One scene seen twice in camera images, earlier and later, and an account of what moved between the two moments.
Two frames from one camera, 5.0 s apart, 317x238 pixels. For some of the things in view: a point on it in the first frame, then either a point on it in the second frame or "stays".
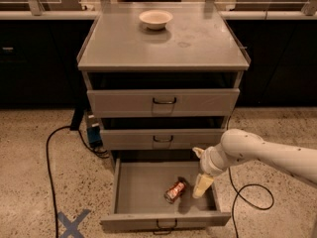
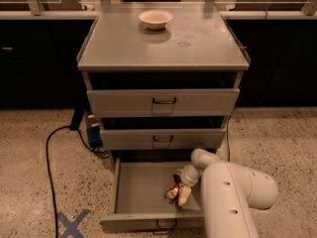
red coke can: [174, 191] stays
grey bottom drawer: [139, 201] stays
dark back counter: [39, 58] stays
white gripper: [208, 161] to [188, 178]
